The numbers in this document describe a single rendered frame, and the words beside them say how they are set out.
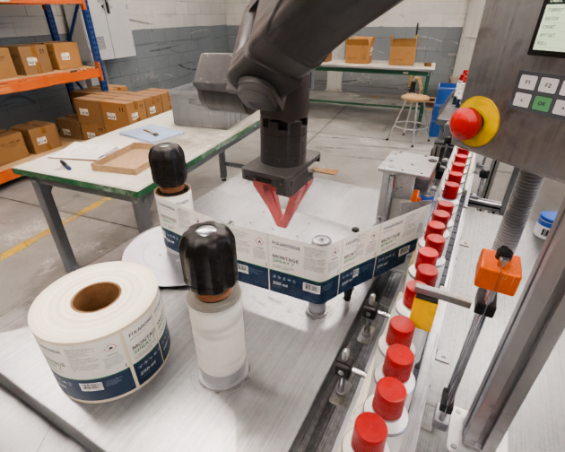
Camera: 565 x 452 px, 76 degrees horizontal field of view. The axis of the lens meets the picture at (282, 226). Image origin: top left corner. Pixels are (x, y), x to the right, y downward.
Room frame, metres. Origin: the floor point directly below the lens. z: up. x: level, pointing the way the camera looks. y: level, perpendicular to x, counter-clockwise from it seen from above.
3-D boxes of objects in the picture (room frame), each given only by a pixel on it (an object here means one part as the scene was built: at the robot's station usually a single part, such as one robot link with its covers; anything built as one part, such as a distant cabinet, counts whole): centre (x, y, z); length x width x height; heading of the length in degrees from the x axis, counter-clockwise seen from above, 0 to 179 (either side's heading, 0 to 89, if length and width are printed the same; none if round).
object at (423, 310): (0.35, -0.19, 1.09); 0.03 x 0.01 x 0.06; 62
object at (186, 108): (2.58, 0.44, 0.91); 0.60 x 0.40 x 0.22; 162
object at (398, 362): (0.29, -0.14, 0.98); 0.05 x 0.05 x 0.20
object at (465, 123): (0.43, -0.22, 1.33); 0.04 x 0.03 x 0.04; 27
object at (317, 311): (0.57, -0.07, 0.97); 0.05 x 0.05 x 0.19
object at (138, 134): (2.16, 0.80, 0.81); 0.32 x 0.24 x 0.01; 55
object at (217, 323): (0.43, 0.11, 1.03); 0.09 x 0.09 x 0.30
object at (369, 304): (0.55, -0.20, 0.89); 0.06 x 0.03 x 0.12; 62
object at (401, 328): (0.34, -0.16, 0.98); 0.05 x 0.05 x 0.20
